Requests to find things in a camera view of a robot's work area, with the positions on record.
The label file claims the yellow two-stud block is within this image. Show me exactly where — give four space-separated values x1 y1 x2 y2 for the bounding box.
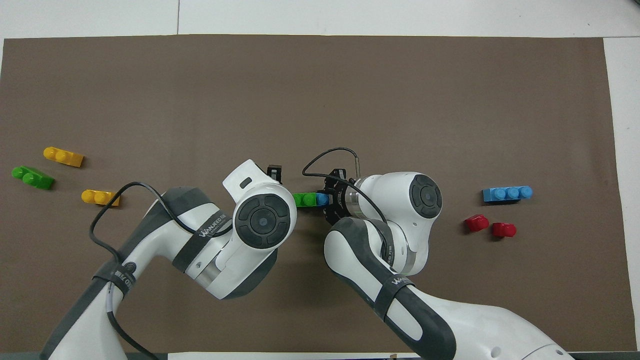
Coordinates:
43 146 85 168
81 189 121 207

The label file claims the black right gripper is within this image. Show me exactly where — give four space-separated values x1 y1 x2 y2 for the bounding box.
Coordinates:
266 164 352 226

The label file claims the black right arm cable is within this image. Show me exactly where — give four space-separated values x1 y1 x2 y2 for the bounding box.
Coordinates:
301 146 390 222

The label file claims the brown table mat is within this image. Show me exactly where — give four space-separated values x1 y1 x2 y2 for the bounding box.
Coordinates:
0 34 638 355

